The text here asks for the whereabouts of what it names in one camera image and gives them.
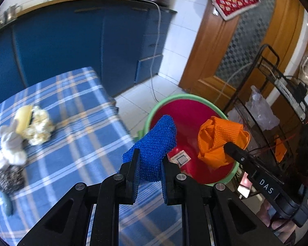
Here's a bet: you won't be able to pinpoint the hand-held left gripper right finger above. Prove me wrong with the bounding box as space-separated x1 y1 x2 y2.
161 156 283 246

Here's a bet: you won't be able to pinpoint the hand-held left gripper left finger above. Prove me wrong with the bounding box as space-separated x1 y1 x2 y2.
17 149 140 246

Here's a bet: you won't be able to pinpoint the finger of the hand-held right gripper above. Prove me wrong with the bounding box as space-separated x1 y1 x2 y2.
224 141 257 177

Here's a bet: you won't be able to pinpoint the orange mesh cloth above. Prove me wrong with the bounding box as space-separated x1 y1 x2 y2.
197 116 251 170

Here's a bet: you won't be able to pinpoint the blue mesh cloth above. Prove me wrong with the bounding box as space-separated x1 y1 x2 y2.
123 114 177 183

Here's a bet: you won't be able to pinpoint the red bucket with green rim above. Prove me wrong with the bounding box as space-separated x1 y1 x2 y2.
145 94 240 187

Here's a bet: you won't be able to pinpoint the person's right hand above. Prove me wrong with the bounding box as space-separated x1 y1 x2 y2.
258 201 297 245

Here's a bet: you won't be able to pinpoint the pink packet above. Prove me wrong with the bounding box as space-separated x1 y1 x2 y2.
237 172 254 198

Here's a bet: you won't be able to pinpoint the black metal rack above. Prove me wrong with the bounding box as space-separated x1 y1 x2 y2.
224 44 308 211

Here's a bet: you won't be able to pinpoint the orange plastic piece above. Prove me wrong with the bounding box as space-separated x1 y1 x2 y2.
273 136 288 163

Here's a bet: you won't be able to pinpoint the clear plastic bag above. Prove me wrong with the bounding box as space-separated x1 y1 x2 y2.
245 85 280 131

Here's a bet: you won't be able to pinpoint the blue plaid tablecloth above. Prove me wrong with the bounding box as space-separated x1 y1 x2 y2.
0 67 188 246

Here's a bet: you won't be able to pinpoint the white power strip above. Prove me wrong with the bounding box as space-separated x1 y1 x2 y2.
268 73 307 121

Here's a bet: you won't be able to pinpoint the wooden door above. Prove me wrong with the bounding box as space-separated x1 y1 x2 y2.
178 0 306 113

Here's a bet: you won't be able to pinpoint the cream fluffy cloth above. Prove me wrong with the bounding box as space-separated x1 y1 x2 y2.
23 106 55 145

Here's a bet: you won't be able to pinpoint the yellow sponge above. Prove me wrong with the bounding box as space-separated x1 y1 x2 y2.
15 105 34 134

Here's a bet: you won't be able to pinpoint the steel wool scrubber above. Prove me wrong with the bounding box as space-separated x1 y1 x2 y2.
0 165 25 192

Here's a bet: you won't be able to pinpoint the crumpled white glove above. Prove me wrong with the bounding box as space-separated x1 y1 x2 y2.
0 122 27 173

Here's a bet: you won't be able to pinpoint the blue base cabinets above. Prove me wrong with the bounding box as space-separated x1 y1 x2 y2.
0 0 177 108

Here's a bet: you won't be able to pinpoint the white power cable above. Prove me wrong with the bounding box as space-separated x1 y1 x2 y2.
150 1 162 103

